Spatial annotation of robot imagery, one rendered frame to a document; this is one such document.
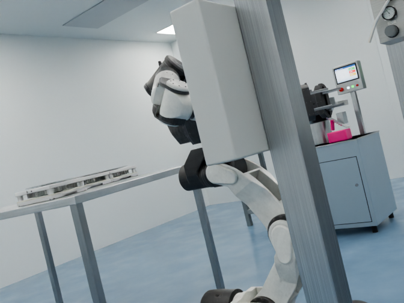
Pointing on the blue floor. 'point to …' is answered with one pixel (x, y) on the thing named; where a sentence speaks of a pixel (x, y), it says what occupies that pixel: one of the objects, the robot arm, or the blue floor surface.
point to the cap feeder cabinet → (357, 181)
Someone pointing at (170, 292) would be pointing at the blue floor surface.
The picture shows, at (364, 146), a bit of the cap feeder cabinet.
